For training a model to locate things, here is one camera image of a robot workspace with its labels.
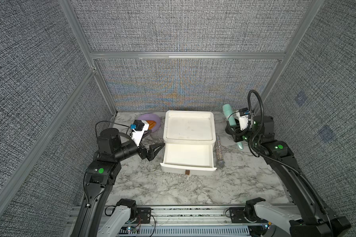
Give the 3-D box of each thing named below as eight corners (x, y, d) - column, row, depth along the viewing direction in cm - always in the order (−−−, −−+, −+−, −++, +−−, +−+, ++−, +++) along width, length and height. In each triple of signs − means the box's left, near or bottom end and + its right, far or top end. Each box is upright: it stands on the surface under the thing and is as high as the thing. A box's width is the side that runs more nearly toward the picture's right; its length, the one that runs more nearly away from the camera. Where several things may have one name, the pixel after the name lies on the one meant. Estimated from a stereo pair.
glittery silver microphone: (217, 168, 91) (218, 165, 88) (211, 138, 106) (212, 135, 103) (224, 168, 91) (225, 165, 88) (217, 138, 106) (219, 135, 103)
